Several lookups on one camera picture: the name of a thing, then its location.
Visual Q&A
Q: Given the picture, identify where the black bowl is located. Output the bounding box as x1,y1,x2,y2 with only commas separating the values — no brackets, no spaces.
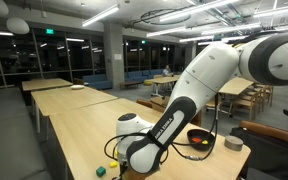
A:
186,129,216,151

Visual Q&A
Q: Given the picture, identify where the gray concrete column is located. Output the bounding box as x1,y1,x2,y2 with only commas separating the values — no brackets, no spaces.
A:
102,21,126,89

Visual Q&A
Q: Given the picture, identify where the wooden dining chair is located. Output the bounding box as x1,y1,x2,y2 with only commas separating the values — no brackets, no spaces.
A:
259,83,275,107
231,89,262,120

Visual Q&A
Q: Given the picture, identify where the brown wooden chair back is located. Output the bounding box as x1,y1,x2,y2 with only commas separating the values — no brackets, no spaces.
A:
136,97,154,109

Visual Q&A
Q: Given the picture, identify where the seated person white shirt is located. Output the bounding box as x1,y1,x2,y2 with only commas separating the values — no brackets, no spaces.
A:
162,64,172,77

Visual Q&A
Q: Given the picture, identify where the white plate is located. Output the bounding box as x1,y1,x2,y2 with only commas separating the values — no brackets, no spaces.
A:
70,84,86,91

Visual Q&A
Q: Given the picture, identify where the gray tape roll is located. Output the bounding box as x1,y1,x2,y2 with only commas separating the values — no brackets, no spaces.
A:
224,134,245,152

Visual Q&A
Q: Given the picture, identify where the black looping gripper cable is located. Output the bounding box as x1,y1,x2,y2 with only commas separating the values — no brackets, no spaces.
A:
103,94,219,163

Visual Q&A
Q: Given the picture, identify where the blue sofa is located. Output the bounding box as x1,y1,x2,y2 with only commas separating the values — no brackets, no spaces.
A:
124,68,165,83
82,73,113,90

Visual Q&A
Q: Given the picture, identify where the open brown cardboard box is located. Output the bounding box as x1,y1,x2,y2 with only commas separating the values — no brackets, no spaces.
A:
149,95,203,127

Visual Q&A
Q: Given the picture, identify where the large light wooden table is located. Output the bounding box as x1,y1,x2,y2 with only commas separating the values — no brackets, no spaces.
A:
218,77,254,96

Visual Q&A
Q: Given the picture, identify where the light wooden dining table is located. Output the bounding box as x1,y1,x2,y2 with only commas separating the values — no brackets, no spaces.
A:
145,75,182,98

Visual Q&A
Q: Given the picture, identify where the black chair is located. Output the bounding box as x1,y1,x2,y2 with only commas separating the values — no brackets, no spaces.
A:
230,126,288,180

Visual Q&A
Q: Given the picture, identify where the low wooden bench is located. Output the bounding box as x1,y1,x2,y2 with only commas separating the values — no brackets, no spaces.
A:
118,79,140,89

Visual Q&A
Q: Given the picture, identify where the green cube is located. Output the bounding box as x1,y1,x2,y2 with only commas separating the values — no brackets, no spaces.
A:
95,166,107,178

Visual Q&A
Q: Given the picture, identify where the gray upholstered bench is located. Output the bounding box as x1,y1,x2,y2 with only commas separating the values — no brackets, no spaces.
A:
0,78,53,180

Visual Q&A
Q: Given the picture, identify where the long ceiling light strip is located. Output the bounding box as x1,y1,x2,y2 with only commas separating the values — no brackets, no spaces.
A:
253,1,288,17
179,33,215,42
81,3,120,27
145,25,187,37
158,0,235,22

